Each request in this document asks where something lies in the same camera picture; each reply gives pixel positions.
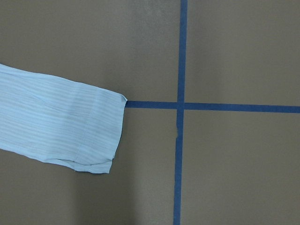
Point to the light blue striped shirt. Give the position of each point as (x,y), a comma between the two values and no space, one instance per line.
(55,120)

